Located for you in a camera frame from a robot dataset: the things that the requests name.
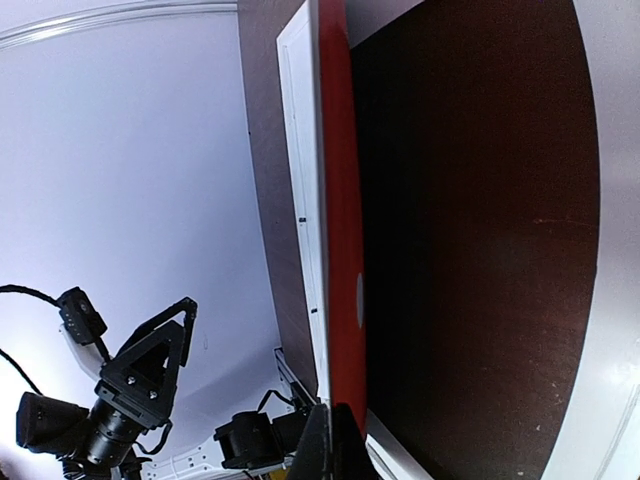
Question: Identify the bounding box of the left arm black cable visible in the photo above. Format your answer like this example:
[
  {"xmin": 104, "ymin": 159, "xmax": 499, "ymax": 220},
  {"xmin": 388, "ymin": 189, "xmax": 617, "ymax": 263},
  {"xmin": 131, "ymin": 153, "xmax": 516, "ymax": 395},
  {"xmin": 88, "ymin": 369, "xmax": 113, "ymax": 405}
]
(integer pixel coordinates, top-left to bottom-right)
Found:
[{"xmin": 0, "ymin": 283, "xmax": 64, "ymax": 396}]

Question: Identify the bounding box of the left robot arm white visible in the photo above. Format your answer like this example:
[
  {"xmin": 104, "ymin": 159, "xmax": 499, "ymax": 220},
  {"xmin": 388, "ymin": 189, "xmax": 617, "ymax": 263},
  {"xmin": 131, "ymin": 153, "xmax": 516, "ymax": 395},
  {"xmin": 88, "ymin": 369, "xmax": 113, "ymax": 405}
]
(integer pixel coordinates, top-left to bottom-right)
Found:
[{"xmin": 86, "ymin": 298, "xmax": 317, "ymax": 479}]

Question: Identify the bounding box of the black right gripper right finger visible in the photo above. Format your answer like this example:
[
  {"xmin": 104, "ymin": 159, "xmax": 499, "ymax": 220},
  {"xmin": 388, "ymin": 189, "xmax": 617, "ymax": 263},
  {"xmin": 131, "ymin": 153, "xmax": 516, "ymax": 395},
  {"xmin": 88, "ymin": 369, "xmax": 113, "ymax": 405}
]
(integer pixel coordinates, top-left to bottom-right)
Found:
[{"xmin": 332, "ymin": 403, "xmax": 379, "ymax": 480}]

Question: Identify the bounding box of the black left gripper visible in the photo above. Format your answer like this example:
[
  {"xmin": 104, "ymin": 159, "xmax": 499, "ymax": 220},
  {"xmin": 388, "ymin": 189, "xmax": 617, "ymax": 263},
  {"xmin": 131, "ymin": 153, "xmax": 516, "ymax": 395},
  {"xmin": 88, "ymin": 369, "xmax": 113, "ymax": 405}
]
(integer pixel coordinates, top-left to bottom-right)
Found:
[{"xmin": 84, "ymin": 297, "xmax": 198, "ymax": 463}]

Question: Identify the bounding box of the white picture frame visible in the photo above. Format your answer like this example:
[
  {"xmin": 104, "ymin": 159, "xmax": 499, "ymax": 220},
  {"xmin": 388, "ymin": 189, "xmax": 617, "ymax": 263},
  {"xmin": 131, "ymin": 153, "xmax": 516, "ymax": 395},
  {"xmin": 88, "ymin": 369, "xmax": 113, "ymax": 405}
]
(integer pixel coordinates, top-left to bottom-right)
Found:
[{"xmin": 276, "ymin": 0, "xmax": 640, "ymax": 480}]

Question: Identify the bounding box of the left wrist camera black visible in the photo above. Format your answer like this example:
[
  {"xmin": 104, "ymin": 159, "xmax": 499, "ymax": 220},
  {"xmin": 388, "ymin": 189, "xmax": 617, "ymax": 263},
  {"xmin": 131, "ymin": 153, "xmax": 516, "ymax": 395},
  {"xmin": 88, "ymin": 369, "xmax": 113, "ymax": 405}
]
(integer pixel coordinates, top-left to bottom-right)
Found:
[{"xmin": 16, "ymin": 392, "xmax": 89, "ymax": 456}]

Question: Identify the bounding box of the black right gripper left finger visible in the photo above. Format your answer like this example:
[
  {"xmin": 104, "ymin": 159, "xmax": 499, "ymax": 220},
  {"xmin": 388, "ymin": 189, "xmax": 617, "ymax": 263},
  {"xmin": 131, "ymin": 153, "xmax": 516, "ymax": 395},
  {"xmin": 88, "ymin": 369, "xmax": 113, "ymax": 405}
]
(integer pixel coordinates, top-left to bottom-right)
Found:
[{"xmin": 288, "ymin": 404, "xmax": 332, "ymax": 480}]

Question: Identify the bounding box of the clear acrylic sheet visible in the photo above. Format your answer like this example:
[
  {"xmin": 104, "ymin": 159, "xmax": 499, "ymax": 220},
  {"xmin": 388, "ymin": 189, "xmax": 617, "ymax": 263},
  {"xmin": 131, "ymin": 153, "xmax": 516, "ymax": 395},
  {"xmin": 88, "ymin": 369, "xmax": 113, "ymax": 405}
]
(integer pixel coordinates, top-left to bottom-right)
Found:
[{"xmin": 351, "ymin": 1, "xmax": 600, "ymax": 479}]

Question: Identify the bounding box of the red and dark photo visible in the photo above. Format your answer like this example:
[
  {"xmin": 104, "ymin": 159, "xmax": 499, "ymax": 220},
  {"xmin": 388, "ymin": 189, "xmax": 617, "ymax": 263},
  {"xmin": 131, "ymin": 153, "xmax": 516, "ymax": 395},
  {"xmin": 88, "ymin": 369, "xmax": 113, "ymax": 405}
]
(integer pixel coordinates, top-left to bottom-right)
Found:
[{"xmin": 311, "ymin": 1, "xmax": 367, "ymax": 433}]

